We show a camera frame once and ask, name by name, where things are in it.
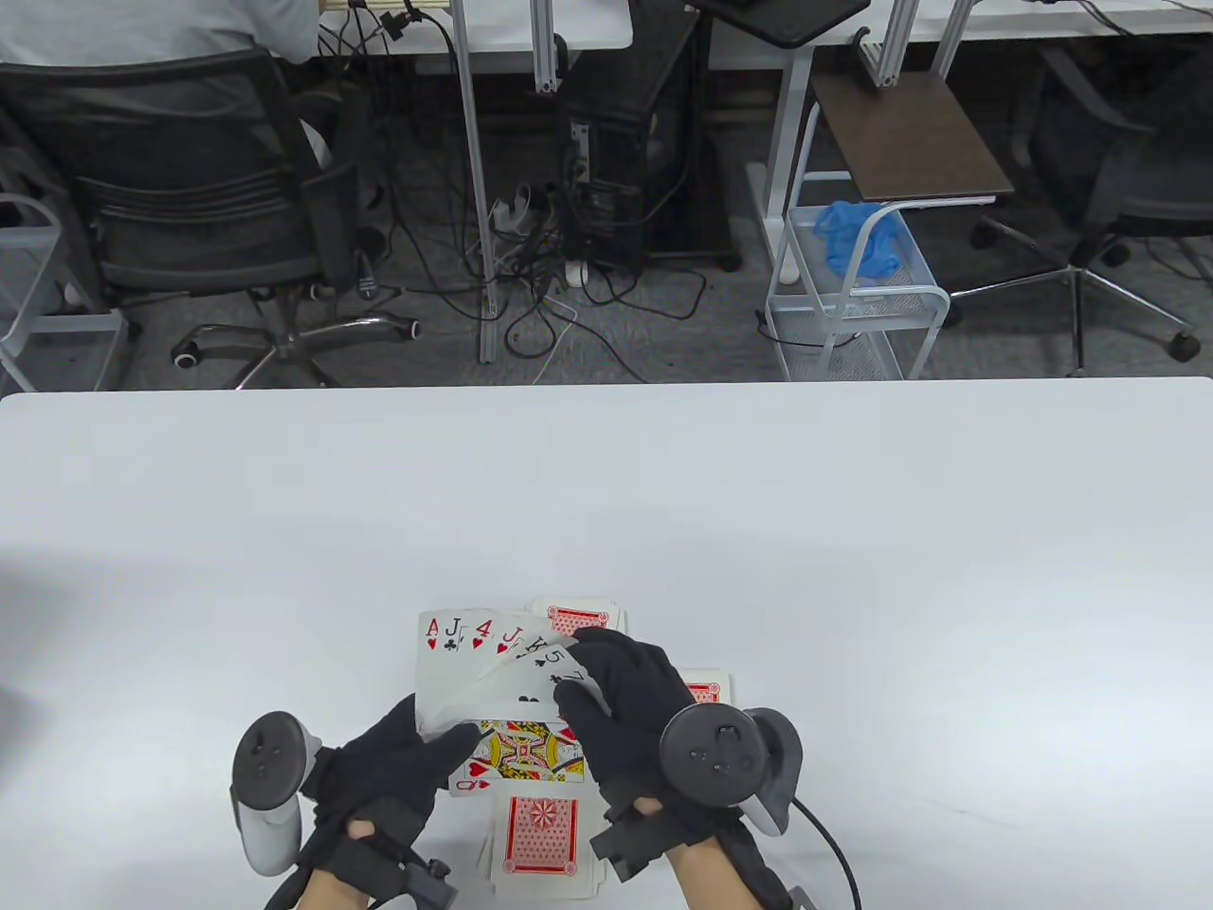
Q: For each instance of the beige power strip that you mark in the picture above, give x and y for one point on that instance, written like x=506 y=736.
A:
x=407 y=5

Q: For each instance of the brown wooden side table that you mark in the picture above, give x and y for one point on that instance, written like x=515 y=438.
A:
x=900 y=142

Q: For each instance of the person's right hand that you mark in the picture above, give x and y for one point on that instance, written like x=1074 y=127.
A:
x=635 y=701

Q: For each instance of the aluminium frame post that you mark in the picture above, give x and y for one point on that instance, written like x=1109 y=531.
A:
x=471 y=190
x=545 y=47
x=952 y=38
x=891 y=47

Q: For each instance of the dark grey office chair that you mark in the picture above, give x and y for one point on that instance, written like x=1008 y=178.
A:
x=1137 y=199

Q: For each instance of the crumpled blue gloves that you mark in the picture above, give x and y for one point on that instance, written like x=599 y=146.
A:
x=858 y=237

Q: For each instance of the person's right forearm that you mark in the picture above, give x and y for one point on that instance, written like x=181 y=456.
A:
x=706 y=877

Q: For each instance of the pile of dealt red cards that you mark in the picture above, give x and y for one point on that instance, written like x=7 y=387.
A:
x=474 y=682
x=540 y=834
x=578 y=616
x=706 y=687

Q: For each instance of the person's left forearm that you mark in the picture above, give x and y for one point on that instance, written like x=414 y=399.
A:
x=336 y=896

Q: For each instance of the white floor power strip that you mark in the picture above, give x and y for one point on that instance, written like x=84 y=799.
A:
x=516 y=216

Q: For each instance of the person's left hand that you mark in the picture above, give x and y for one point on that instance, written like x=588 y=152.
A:
x=379 y=787

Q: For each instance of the black computer tower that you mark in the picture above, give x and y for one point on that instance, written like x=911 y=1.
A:
x=616 y=123

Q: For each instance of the black mesh office chair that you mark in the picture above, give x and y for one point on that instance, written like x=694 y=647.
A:
x=190 y=218

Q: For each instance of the white power adapter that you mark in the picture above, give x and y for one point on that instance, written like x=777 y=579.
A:
x=577 y=273

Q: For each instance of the white metal trolley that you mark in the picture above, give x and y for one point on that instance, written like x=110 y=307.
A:
x=71 y=325

